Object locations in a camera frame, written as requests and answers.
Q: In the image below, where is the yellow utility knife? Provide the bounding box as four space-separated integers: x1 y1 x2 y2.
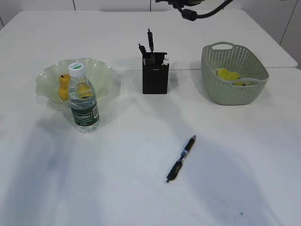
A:
162 60 169 66

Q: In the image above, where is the black pen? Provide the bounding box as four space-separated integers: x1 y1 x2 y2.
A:
138 43 147 58
166 135 196 183
147 28 155 61

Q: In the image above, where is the yellow pear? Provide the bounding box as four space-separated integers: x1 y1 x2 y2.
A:
58 74 71 101

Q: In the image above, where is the green plastic woven basket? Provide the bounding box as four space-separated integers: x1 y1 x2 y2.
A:
201 42 269 105

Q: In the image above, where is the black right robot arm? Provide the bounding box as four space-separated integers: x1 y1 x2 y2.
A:
155 0 233 21

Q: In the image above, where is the green ruffled glass plate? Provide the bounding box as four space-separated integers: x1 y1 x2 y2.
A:
35 57 114 105

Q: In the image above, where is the black square pen holder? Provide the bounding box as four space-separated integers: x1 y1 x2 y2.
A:
142 52 169 94

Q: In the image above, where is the clear plastic water bottle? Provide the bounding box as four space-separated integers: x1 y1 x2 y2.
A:
68 62 100 133

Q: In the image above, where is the yellow waste paper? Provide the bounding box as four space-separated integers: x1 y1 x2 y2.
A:
215 68 250 86

